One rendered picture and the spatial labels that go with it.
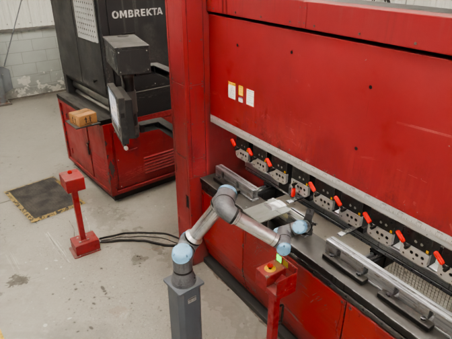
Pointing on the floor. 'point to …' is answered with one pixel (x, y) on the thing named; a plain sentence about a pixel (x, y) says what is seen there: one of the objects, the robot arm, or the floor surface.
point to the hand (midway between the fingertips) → (311, 222)
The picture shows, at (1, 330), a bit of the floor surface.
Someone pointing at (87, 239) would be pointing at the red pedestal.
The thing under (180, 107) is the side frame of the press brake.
